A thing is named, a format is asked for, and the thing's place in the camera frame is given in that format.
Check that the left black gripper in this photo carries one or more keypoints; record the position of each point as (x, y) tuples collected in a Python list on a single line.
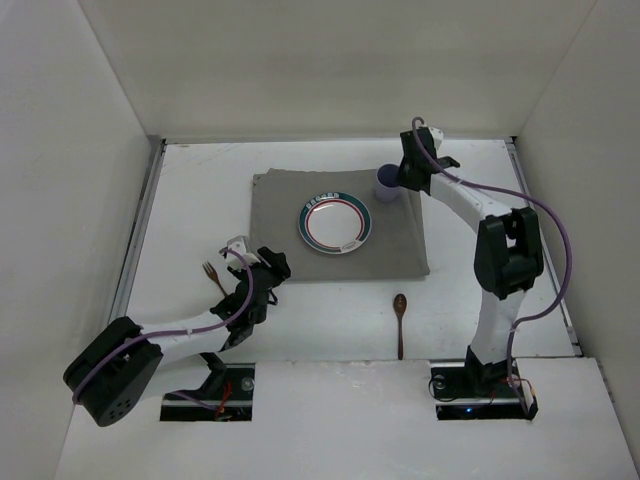
[(270, 270)]

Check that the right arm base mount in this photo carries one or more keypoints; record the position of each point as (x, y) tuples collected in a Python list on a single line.
[(468, 390)]

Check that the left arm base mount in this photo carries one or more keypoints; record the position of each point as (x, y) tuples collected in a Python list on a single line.
[(226, 395)]

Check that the grey cloth placemat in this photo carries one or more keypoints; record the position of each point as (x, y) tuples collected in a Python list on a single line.
[(395, 249)]

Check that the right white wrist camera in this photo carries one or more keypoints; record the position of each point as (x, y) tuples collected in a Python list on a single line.
[(437, 136)]

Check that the lilac plastic cup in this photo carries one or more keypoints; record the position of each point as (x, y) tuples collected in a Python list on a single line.
[(386, 188)]

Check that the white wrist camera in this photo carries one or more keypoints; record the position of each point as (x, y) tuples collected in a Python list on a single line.
[(437, 136), (238, 254)]

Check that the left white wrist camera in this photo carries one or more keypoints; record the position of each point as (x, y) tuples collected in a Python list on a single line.
[(238, 254)]

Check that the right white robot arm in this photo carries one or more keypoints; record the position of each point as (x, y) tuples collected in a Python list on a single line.
[(508, 252)]

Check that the brown wooden spoon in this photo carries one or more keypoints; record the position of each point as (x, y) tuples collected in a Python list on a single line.
[(399, 308)]

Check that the brown wooden fork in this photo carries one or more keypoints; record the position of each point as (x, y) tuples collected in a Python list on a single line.
[(212, 274)]

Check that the white plate green rim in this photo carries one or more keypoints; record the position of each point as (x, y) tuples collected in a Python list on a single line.
[(334, 223)]

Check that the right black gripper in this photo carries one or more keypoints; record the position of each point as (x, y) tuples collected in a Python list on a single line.
[(410, 167)]

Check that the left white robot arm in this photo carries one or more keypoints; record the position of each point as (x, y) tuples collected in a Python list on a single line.
[(128, 362)]

